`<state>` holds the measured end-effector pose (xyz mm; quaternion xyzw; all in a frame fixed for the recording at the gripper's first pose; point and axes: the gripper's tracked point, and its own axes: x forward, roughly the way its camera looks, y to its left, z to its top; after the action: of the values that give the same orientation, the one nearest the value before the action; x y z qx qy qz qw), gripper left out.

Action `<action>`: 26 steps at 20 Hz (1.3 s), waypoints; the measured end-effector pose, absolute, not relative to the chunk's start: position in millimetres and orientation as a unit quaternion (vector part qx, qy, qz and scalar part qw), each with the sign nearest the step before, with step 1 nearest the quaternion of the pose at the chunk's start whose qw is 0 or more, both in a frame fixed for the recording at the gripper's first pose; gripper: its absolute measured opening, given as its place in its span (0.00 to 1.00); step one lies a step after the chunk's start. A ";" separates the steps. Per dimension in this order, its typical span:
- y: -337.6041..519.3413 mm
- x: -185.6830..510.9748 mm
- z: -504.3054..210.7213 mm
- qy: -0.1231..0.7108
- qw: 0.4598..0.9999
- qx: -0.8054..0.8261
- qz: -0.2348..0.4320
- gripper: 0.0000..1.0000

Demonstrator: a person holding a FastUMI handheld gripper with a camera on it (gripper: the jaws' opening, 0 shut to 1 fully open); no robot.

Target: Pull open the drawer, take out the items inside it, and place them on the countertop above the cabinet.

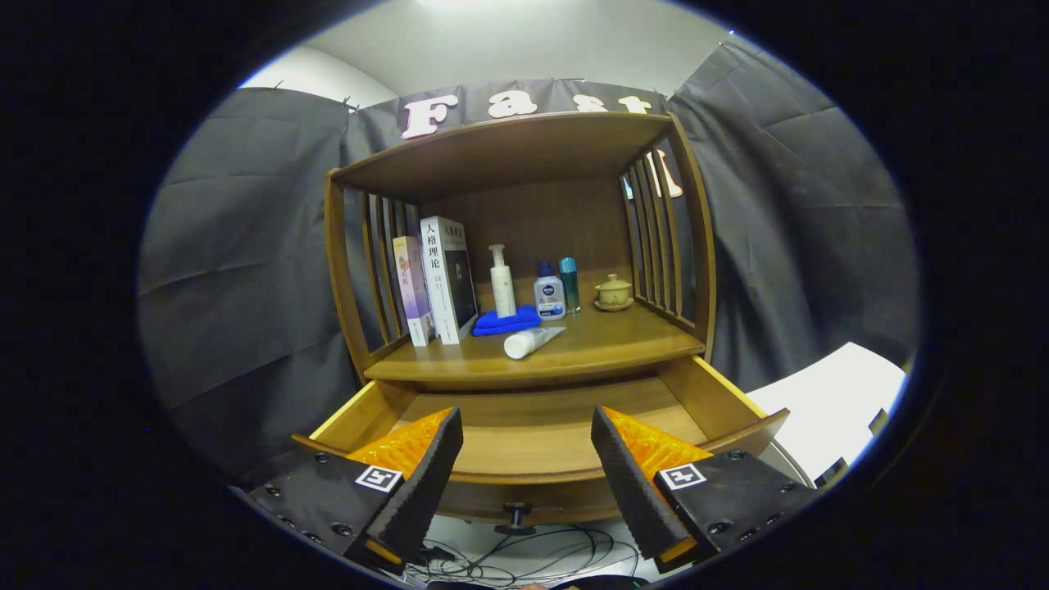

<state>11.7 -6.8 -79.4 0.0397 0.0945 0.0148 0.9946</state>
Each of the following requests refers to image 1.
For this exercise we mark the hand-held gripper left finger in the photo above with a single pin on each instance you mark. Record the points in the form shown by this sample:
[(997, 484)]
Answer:
[(424, 483)]

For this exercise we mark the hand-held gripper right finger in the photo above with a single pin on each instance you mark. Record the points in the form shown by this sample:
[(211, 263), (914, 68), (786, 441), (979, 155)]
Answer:
[(631, 492)]

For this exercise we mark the wooden drawer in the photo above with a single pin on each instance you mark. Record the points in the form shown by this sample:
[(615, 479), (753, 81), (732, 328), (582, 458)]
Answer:
[(533, 434)]

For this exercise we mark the white tube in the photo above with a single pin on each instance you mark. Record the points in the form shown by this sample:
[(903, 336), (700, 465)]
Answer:
[(529, 342)]

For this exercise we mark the wooden countertop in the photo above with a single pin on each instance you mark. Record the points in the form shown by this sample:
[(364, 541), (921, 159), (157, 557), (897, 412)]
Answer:
[(606, 344)]

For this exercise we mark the wooden cabinet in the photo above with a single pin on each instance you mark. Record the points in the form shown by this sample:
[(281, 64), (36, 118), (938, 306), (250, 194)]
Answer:
[(533, 221)]

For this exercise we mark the blue folded cloth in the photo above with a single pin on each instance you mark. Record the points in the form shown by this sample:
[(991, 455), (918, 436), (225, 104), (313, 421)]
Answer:
[(492, 324)]

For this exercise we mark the purple book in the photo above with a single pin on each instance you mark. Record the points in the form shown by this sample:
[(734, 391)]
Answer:
[(412, 287)]

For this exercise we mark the beige lidded teacup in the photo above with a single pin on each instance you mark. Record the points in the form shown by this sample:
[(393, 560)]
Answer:
[(613, 292)]

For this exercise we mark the white book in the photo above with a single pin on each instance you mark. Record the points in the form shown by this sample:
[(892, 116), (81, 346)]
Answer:
[(437, 283)]

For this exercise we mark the white pump bottle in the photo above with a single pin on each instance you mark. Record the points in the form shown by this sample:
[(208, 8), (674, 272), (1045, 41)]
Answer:
[(502, 291)]

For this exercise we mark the white bottle with blue cap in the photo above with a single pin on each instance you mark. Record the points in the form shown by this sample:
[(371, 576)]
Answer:
[(549, 297)]

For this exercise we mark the teal bottle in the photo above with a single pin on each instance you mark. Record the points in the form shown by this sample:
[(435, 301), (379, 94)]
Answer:
[(569, 287)]

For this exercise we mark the white desk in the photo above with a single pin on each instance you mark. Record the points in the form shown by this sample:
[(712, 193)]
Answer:
[(836, 401)]

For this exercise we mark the black backdrop cloth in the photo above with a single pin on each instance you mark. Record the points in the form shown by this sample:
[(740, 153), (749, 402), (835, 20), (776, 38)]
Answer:
[(246, 287)]

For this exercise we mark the ceiling light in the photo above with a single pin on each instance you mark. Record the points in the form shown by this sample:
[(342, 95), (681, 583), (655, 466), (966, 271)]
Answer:
[(467, 3)]

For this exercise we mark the small black desk bracket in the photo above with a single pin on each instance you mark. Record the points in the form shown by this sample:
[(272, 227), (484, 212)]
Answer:
[(879, 422), (832, 474)]

